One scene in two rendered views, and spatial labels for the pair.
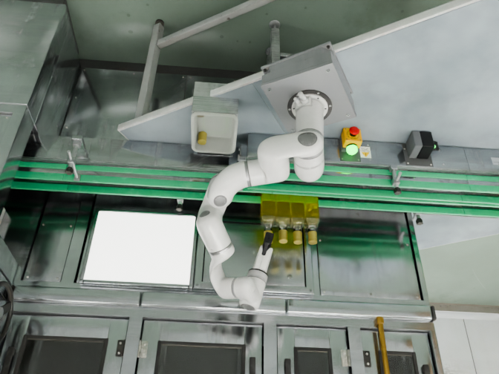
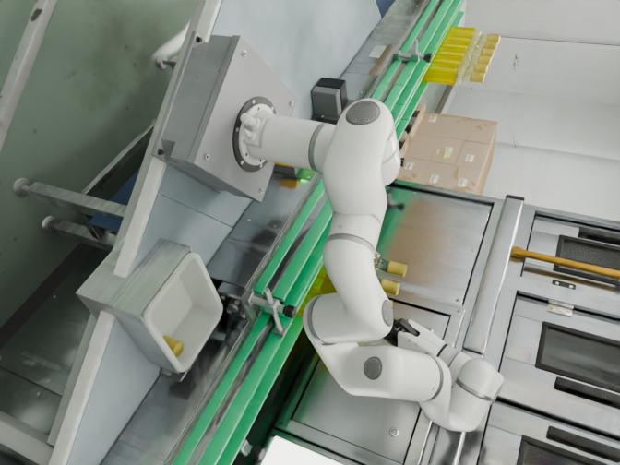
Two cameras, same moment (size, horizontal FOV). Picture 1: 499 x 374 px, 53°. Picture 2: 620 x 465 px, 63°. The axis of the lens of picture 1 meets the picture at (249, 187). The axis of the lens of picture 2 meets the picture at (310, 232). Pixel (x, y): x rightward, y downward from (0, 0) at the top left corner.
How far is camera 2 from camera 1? 1.05 m
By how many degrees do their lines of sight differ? 33
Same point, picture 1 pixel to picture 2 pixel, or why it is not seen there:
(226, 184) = (369, 281)
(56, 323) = not seen: outside the picture
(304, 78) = (229, 93)
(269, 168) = (377, 197)
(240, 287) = (488, 378)
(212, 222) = (400, 357)
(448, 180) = (382, 98)
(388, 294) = (477, 232)
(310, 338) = (525, 340)
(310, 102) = (261, 117)
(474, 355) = not seen: hidden behind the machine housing
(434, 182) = not seen: hidden behind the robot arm
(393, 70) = (263, 21)
